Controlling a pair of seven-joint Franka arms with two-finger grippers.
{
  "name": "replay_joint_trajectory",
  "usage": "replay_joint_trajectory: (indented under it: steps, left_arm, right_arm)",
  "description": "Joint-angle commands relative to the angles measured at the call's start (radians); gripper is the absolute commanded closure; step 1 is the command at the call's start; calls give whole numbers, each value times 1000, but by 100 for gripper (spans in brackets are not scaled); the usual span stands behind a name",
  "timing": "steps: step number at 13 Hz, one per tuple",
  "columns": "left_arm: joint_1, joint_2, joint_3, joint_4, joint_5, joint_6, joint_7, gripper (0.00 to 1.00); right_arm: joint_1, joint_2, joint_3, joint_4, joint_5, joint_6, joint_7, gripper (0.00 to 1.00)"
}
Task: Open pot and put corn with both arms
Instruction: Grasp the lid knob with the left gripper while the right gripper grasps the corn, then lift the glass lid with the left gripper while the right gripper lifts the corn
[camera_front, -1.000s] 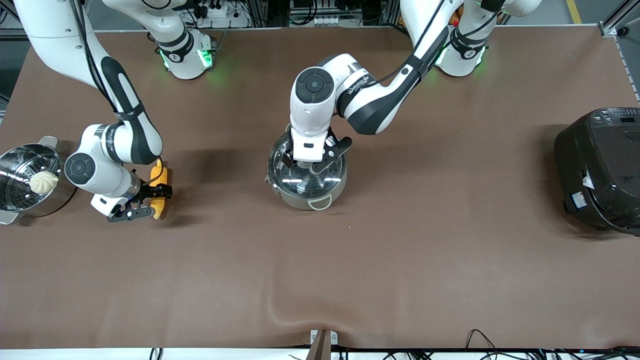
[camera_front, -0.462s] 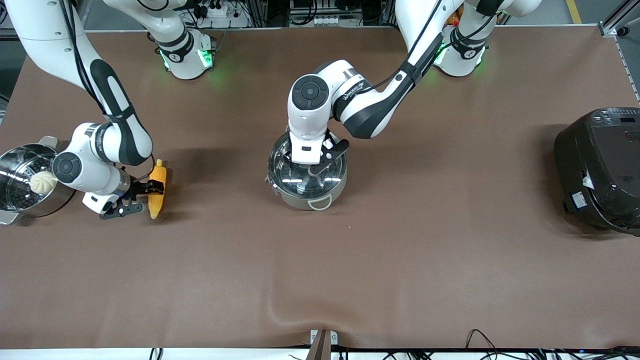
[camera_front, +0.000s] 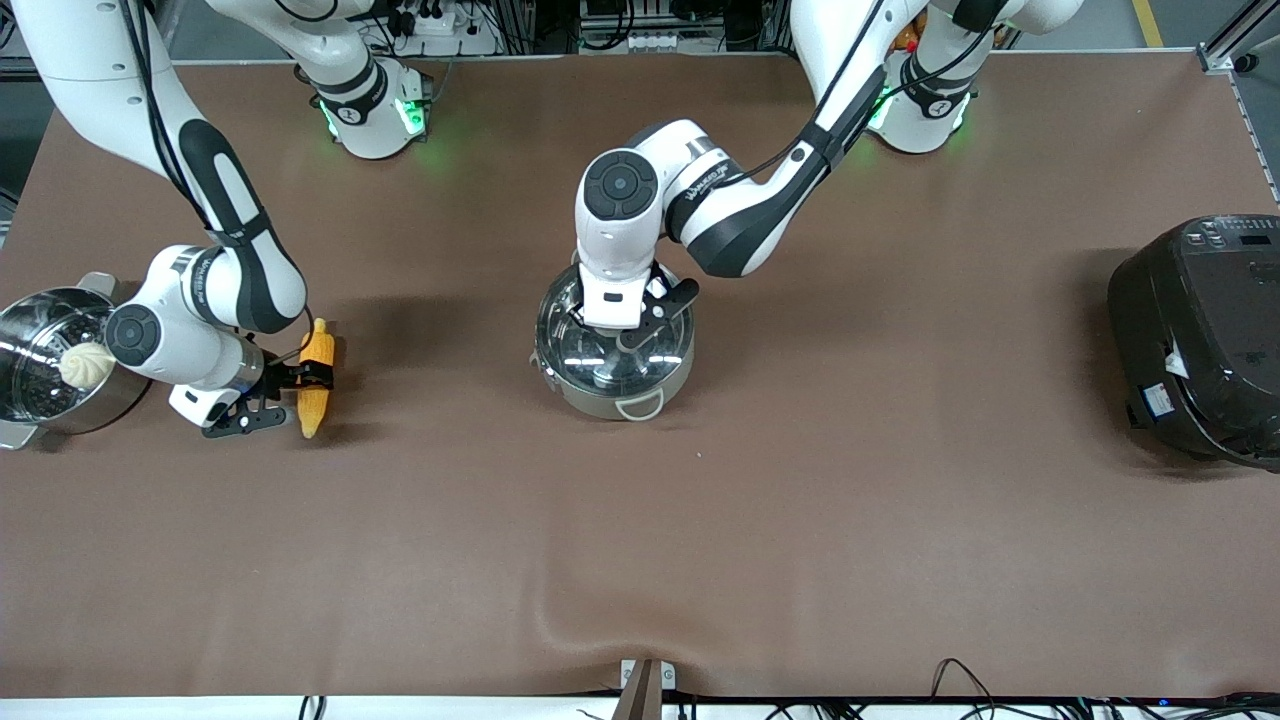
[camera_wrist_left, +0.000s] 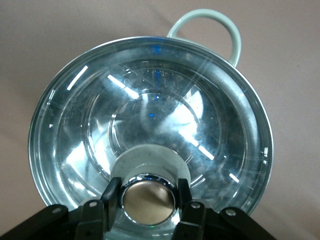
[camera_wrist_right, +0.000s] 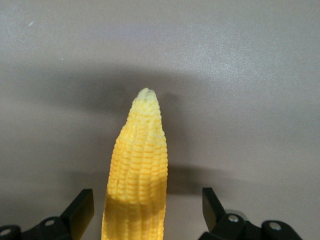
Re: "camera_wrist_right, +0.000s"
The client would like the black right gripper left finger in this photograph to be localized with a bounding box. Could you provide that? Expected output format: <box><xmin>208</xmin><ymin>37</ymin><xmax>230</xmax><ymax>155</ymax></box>
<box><xmin>0</xmin><ymin>188</ymin><xmax>95</xmax><ymax>240</ymax></box>

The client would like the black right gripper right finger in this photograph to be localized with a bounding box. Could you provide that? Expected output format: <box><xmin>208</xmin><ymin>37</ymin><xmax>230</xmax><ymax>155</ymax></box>
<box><xmin>199</xmin><ymin>187</ymin><xmax>301</xmax><ymax>240</ymax></box>

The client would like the yellow corn cob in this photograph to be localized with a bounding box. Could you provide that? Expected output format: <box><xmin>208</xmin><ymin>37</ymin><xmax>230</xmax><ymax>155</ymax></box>
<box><xmin>100</xmin><ymin>87</ymin><xmax>169</xmax><ymax>240</ymax></box>

